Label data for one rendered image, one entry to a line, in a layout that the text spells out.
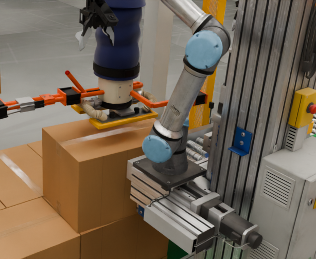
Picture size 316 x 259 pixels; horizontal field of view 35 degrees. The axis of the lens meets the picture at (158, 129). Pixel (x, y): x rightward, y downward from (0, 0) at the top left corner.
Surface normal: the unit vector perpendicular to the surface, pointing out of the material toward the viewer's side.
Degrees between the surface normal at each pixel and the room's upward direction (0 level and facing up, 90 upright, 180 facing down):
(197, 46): 83
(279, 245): 90
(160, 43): 90
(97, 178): 90
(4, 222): 0
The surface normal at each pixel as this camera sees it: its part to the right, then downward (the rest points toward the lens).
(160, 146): -0.42, 0.47
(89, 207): 0.59, 0.39
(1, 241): 0.08, -0.90
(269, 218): -0.74, 0.22
